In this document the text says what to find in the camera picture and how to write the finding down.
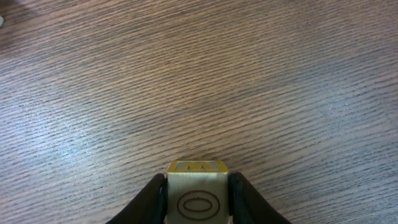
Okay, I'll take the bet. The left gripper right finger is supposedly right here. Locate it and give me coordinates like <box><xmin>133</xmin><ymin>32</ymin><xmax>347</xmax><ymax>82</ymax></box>
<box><xmin>228</xmin><ymin>172</ymin><xmax>291</xmax><ymax>224</ymax></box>

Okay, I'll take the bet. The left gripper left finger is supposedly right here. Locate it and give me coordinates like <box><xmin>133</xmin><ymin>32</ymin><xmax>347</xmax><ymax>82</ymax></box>
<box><xmin>106</xmin><ymin>174</ymin><xmax>168</xmax><ymax>224</ymax></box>

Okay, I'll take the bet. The white teal-edged block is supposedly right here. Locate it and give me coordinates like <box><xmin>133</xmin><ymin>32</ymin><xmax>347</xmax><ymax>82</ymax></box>
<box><xmin>165</xmin><ymin>160</ymin><xmax>229</xmax><ymax>224</ymax></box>

